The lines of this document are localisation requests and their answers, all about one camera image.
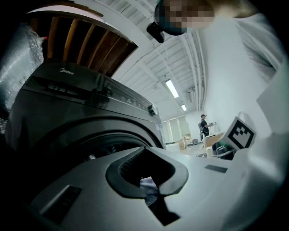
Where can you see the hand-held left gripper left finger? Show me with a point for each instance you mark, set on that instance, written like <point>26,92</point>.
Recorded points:
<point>90,191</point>

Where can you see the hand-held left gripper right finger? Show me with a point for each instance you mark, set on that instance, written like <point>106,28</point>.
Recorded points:
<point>203,191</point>

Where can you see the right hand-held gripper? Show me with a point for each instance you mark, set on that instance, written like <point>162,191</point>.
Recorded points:
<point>240,134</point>

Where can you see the black washing machine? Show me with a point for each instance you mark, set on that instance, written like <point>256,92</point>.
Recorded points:
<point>79,112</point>

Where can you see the black bag green stripe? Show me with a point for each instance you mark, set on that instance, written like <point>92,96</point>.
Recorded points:
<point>222,150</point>

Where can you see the cardboard box white contents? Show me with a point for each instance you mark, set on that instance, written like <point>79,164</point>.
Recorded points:
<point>214,139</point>

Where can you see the closed cardboard box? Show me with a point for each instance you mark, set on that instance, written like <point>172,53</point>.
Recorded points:
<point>185,143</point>

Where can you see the person's white shirt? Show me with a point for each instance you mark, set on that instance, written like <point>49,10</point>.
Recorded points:
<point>225,79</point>

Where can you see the ceiling light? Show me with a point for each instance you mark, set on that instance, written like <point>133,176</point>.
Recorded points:
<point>172,88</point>
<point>183,107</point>

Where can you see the plastic-wrapped black appliance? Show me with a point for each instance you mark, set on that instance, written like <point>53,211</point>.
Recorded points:
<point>18,67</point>

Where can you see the wooden staircase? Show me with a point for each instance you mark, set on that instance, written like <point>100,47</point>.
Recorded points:
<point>90,45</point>

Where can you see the black head-worn camera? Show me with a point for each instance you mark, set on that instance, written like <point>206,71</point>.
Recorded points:
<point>162,24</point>

